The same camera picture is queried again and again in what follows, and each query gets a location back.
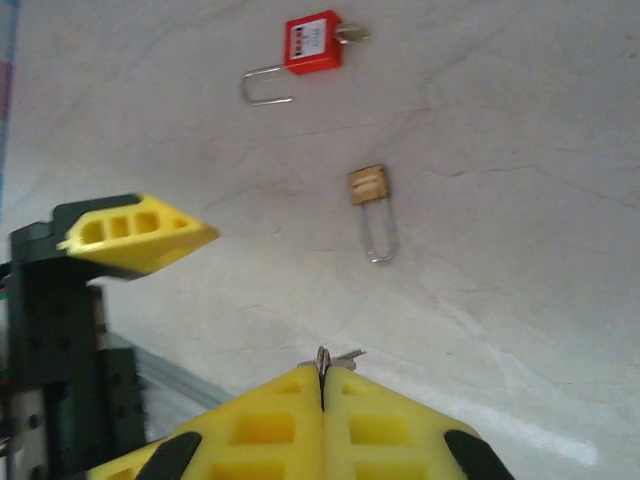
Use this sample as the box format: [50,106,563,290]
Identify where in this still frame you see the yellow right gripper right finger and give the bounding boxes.
[322,367,516,480]

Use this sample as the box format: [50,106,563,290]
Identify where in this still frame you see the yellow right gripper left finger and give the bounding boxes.
[87,367,326,480]

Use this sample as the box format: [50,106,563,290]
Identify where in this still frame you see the small silver round-head key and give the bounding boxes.
[298,348,367,374]

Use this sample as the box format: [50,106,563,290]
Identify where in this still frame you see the silver key ring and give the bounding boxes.
[314,344,333,396]

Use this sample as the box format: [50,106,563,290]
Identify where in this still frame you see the small brass padlock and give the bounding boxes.
[347,163,401,265]

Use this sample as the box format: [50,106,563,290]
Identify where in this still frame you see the red plastic padlock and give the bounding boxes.
[240,12,346,106]

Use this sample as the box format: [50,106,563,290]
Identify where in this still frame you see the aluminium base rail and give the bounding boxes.
[107,327,236,409]

